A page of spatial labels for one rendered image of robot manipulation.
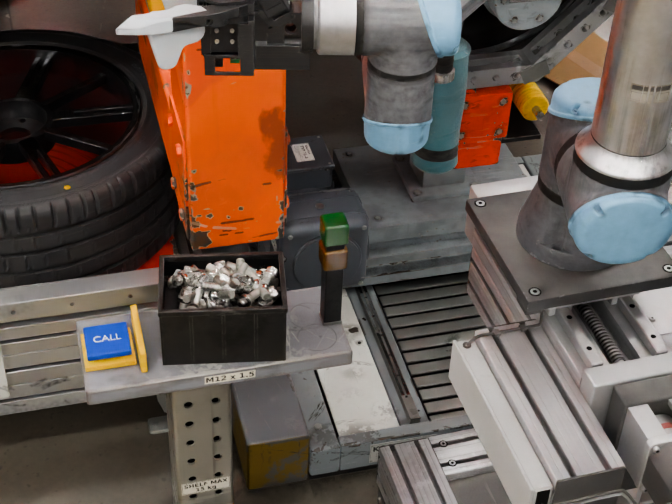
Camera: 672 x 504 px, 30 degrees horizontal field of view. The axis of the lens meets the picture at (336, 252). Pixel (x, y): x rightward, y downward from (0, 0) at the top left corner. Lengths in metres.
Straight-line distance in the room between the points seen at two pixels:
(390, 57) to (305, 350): 0.81
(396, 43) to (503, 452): 0.54
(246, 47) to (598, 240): 0.46
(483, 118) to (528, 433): 1.05
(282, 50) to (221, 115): 0.64
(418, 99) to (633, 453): 0.52
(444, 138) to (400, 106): 0.97
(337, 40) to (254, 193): 0.78
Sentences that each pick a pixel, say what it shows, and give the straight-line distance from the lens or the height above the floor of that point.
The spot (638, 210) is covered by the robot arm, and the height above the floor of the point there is 1.02.
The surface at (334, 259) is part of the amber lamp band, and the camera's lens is 1.99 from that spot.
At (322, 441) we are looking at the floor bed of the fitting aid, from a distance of 2.40.
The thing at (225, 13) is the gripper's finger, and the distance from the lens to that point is 1.29.
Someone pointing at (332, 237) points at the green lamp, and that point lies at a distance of 1.96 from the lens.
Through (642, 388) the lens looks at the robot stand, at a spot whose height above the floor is 0.77.
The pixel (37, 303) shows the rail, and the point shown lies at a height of 0.38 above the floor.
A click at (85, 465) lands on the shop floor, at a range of 2.49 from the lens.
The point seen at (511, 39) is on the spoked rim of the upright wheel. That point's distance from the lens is 2.53.
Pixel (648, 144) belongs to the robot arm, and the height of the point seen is 1.09.
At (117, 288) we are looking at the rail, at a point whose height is 0.39.
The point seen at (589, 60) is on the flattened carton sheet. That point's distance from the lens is 3.75.
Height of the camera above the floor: 1.87
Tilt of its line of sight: 40 degrees down
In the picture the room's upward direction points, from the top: 3 degrees clockwise
